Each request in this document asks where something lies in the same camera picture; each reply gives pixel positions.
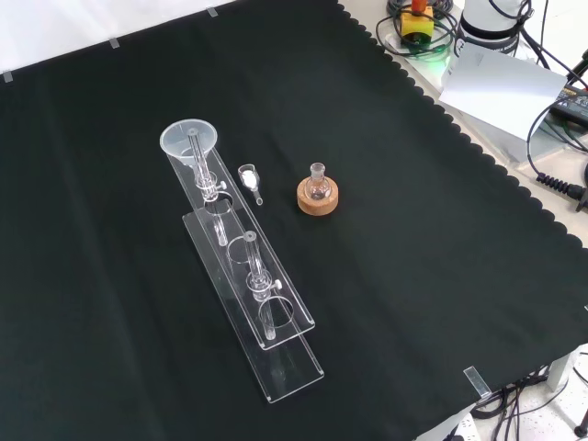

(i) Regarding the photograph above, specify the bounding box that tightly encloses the pale board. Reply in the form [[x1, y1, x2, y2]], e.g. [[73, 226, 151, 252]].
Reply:
[[438, 43, 569, 144]]

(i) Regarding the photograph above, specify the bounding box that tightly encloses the glass weighing funnel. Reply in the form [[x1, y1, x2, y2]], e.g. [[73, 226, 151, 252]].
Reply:
[[237, 164, 266, 207]]

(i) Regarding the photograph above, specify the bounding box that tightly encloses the black cloth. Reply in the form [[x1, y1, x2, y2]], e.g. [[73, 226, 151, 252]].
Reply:
[[0, 0, 588, 441]]

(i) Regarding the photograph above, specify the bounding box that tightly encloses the yellow stop button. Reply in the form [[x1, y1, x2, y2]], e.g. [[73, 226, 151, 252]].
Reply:
[[400, 0, 435, 46]]

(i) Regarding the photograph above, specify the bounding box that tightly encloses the translucent plastic funnel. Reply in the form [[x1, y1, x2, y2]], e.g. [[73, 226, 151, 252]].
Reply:
[[159, 118, 220, 173]]

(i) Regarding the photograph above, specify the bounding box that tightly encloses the cork ring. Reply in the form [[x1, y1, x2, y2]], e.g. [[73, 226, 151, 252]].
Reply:
[[296, 176, 340, 215]]

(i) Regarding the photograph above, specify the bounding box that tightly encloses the black power adapter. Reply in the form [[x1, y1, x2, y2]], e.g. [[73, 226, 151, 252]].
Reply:
[[553, 85, 588, 126]]

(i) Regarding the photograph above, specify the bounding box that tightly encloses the black tripod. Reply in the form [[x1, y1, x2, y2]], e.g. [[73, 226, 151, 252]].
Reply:
[[566, 48, 588, 89]]

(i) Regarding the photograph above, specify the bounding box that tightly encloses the black cable with ribbed plug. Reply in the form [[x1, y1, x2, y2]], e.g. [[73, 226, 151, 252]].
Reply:
[[526, 98, 588, 212]]

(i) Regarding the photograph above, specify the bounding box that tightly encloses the clear tape strip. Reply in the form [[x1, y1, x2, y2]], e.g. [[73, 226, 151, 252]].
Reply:
[[462, 366, 492, 398]]

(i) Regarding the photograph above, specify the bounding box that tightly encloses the clear funnel stand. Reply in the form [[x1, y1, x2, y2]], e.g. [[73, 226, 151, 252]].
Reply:
[[163, 130, 326, 405]]

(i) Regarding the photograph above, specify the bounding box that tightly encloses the white power strip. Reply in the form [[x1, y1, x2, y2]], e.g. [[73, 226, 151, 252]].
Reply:
[[442, 411, 480, 441]]

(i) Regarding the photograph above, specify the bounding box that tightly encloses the round-bottom glass flask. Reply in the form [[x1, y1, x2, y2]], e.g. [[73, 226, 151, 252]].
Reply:
[[304, 162, 330, 202]]

